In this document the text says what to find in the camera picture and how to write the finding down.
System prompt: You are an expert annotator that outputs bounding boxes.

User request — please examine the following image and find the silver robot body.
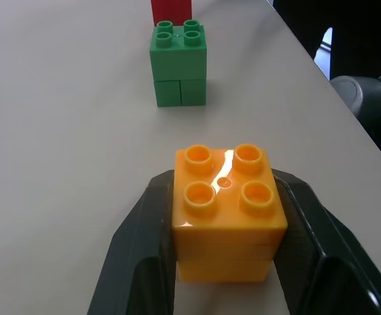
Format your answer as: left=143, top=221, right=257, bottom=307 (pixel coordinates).
left=330, top=75, right=381, bottom=138

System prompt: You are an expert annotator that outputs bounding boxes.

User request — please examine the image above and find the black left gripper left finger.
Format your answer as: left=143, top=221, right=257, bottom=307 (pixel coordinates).
left=87, top=169, right=179, bottom=315

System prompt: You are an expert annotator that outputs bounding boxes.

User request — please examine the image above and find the green toy brick cube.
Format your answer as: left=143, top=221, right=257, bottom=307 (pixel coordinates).
left=149, top=19, right=209, bottom=108

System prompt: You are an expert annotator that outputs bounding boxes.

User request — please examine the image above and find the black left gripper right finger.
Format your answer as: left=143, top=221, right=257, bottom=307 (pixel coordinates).
left=271, top=167, right=381, bottom=315

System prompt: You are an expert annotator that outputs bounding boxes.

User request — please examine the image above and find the orange toy brick cube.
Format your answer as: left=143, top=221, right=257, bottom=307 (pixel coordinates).
left=170, top=143, right=289, bottom=284

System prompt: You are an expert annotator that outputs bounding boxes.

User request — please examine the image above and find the red toy brick cube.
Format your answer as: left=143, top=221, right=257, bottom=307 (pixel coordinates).
left=150, top=0, right=193, bottom=27

